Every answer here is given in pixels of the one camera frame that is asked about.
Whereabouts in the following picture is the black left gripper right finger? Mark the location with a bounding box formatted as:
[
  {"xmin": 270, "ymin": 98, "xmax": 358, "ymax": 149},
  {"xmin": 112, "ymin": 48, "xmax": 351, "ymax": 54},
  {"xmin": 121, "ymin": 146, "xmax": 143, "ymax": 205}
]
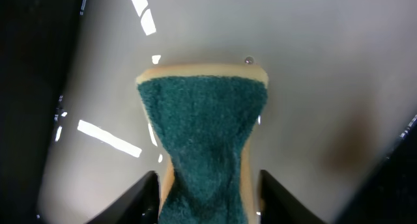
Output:
[{"xmin": 260, "ymin": 170, "xmax": 324, "ymax": 224}]

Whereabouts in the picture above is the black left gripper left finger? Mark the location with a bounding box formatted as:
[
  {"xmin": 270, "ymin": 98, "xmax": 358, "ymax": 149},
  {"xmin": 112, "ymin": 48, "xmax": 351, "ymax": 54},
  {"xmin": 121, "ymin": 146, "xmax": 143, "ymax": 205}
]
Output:
[{"xmin": 87, "ymin": 171, "xmax": 160, "ymax": 224}]

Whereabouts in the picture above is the green yellow sponge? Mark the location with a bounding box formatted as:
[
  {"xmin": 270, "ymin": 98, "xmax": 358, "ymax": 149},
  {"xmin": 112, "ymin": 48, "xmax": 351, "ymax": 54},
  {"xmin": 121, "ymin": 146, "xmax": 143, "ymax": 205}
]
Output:
[{"xmin": 136, "ymin": 64, "xmax": 268, "ymax": 223}]

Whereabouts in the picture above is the black water basin tray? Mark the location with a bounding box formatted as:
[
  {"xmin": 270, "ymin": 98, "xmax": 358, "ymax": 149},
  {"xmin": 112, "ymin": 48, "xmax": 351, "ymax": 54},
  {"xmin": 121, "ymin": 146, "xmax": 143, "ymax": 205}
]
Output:
[{"xmin": 1, "ymin": 0, "xmax": 416, "ymax": 223}]

